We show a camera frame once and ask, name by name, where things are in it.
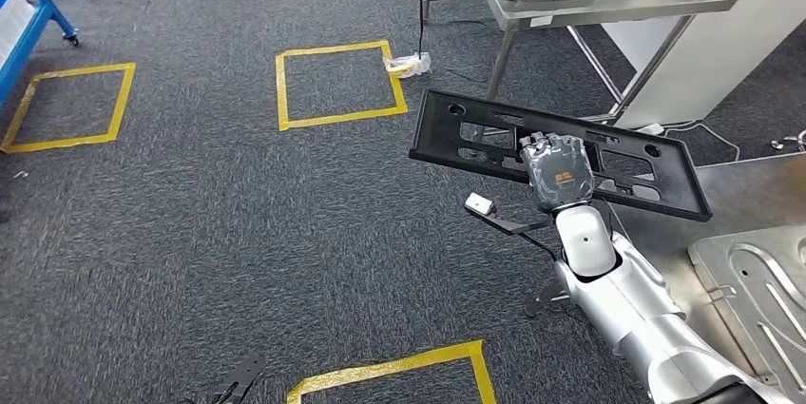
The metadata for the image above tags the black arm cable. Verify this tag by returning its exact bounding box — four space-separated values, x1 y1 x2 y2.
519 199 622 264

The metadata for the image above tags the stainless steel workbench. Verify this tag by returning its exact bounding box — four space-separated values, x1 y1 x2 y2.
607 152 806 404

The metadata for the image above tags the black plastic frame part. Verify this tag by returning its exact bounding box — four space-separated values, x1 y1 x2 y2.
408 88 714 223

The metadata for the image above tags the white cabinet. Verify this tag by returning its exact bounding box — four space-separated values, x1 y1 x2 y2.
601 0 806 131

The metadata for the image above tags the plastic bag with tape roll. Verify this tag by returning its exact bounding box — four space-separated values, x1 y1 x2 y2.
382 51 433 80

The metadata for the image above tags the blue metal shelf rack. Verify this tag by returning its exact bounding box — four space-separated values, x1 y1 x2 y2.
0 0 80 113

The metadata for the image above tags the grey stamped metal panel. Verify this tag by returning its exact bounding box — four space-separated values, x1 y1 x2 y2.
687 224 806 404

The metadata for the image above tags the white plastic bin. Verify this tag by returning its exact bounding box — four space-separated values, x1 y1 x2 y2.
0 0 36 68

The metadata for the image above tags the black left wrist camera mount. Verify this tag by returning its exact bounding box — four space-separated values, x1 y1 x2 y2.
214 354 269 404

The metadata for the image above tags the white power cable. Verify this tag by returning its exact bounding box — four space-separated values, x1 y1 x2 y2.
661 121 742 164

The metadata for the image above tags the yellow floor tape square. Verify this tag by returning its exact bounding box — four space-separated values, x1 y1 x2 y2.
286 339 499 404

